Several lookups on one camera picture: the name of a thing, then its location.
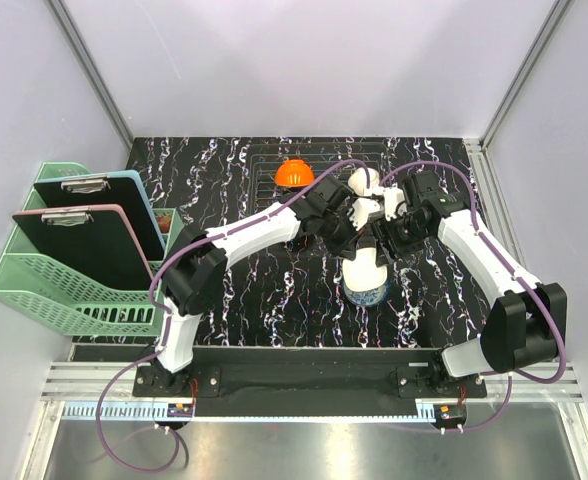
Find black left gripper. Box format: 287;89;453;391
318;210;367;262

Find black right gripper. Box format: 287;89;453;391
368;210;430;268

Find white bowl dark blue outside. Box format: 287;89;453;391
341;247;389;307

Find orange bowl white inside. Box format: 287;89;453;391
274;158;315;188

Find red patterned bowl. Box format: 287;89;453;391
155;214;173;235

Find yellow floral scalloped bowl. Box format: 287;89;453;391
348;167;380;197

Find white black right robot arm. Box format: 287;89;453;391
368;171;567;397

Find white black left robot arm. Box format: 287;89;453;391
154;175;358;396

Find black marble pattern mat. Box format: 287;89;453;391
127;137;490;348

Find blue edged black clipboard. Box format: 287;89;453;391
34;170;165;261

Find pink edged black clipboard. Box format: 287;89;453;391
13;204;153;291

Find green plastic file basket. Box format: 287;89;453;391
0;162;178;337

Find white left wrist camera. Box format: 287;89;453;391
349;197;384;230

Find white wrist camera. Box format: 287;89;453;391
349;197;384;230
381;187;407;221

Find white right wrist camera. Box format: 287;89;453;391
381;187;407;221

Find grey wire dish rack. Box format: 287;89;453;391
246;142;393;231

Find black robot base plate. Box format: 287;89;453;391
133;361;487;399

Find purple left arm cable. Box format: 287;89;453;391
95;159;375;474

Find aluminium frame rail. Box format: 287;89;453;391
41;362;583;424

